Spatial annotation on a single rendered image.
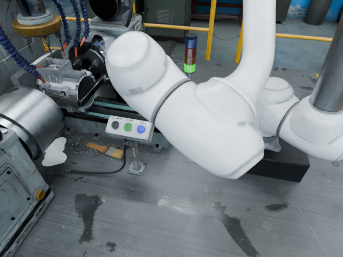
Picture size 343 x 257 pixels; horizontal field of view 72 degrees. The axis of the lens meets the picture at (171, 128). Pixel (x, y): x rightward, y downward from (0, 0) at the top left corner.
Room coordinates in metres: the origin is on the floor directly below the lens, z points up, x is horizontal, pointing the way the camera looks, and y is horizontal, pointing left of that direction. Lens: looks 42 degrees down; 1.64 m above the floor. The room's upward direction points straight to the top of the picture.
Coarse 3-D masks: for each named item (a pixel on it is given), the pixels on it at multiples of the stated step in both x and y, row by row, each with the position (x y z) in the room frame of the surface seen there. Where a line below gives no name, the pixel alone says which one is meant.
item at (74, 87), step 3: (87, 72) 1.01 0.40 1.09; (90, 72) 1.02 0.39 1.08; (90, 75) 1.01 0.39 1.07; (36, 81) 0.94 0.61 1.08; (39, 81) 0.94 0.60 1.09; (39, 84) 0.93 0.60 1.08; (42, 84) 0.94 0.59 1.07; (72, 84) 0.90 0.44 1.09; (75, 84) 0.90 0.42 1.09; (72, 87) 0.89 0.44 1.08; (75, 87) 0.89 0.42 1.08; (75, 90) 0.89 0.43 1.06; (96, 93) 1.03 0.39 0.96; (96, 96) 1.02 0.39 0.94; (81, 108) 0.89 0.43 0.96; (84, 108) 0.90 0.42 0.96; (81, 111) 0.88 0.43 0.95; (84, 111) 0.90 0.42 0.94
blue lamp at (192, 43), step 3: (186, 39) 1.12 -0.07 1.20; (189, 39) 1.11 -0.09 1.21; (192, 39) 1.11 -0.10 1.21; (195, 39) 1.12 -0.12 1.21; (186, 42) 1.12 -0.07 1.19; (189, 42) 1.11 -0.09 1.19; (192, 42) 1.11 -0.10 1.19; (195, 42) 1.12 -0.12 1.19; (186, 45) 1.12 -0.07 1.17; (189, 45) 1.11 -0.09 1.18; (192, 45) 1.11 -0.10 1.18; (195, 45) 1.12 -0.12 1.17
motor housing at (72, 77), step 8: (72, 72) 0.98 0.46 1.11; (80, 72) 0.98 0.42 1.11; (64, 80) 0.94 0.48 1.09; (72, 80) 0.93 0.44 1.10; (80, 80) 0.94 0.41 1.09; (88, 80) 1.03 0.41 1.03; (48, 88) 0.91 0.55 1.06; (56, 88) 0.91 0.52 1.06; (80, 88) 1.04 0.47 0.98; (88, 88) 1.03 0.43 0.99; (56, 96) 0.89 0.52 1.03; (72, 96) 0.88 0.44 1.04; (80, 96) 1.01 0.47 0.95; (64, 104) 0.89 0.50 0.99; (72, 104) 0.88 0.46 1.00; (88, 104) 0.96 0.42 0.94
